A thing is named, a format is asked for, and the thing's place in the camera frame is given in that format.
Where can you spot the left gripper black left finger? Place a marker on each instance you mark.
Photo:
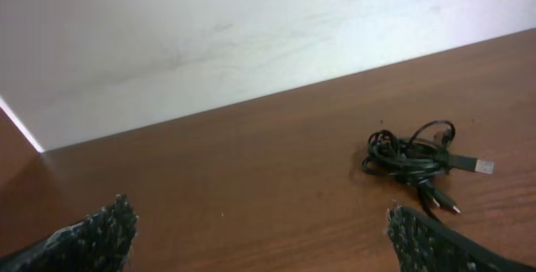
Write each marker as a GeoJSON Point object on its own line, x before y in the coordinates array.
{"type": "Point", "coordinates": [101, 242]}

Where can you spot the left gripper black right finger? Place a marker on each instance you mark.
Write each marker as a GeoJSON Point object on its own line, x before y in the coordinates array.
{"type": "Point", "coordinates": [422, 244]}

